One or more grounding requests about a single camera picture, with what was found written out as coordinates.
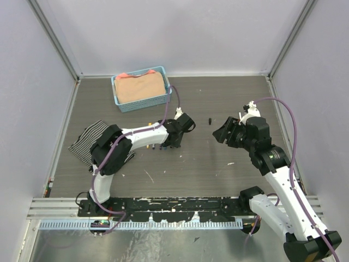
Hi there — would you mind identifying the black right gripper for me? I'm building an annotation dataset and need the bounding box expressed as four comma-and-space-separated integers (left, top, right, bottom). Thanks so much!
213, 116, 256, 152

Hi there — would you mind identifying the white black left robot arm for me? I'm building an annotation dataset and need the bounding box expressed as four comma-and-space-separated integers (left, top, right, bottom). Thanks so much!
78, 113, 196, 217

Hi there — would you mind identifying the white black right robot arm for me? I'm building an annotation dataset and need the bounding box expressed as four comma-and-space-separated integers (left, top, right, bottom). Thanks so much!
213, 116, 342, 261

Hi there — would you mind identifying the blue plastic basket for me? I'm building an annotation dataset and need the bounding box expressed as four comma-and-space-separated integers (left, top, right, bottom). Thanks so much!
111, 66, 170, 112

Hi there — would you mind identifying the peach folded cloth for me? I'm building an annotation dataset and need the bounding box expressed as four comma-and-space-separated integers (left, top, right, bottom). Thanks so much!
113, 69, 166, 104

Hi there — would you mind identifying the black white striped cloth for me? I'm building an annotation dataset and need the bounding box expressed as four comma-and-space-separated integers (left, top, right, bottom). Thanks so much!
68, 120, 122, 173

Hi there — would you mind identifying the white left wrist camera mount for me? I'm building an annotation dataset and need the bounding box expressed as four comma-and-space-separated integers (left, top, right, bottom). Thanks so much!
174, 107, 183, 120

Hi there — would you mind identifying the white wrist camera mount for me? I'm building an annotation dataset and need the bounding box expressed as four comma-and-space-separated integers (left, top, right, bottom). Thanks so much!
174, 107, 183, 120
239, 100, 261, 125

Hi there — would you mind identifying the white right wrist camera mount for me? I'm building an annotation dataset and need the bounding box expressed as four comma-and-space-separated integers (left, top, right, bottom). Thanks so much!
239, 100, 261, 125

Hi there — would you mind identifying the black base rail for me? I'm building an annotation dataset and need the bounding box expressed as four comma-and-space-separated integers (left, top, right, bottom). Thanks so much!
75, 196, 256, 223

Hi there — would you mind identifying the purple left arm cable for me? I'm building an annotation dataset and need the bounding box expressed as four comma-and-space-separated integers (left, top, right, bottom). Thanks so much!
91, 85, 180, 235

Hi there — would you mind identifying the slotted cable duct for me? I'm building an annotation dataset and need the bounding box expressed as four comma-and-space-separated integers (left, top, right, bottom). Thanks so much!
39, 219, 243, 230

